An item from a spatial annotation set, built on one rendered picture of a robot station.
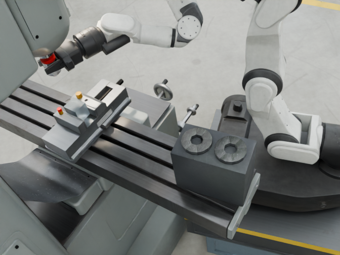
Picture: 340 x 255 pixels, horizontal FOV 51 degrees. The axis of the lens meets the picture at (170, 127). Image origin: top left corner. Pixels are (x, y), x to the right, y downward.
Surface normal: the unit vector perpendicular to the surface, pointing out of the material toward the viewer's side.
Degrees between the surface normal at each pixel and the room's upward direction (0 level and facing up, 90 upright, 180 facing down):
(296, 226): 0
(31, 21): 90
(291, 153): 90
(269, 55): 90
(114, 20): 24
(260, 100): 90
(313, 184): 0
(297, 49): 0
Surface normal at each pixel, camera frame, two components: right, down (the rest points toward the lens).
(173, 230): 0.71, 0.01
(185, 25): 0.11, 0.11
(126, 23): 0.14, -0.34
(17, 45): 0.85, 0.33
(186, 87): -0.12, -0.64
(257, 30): -0.29, 0.76
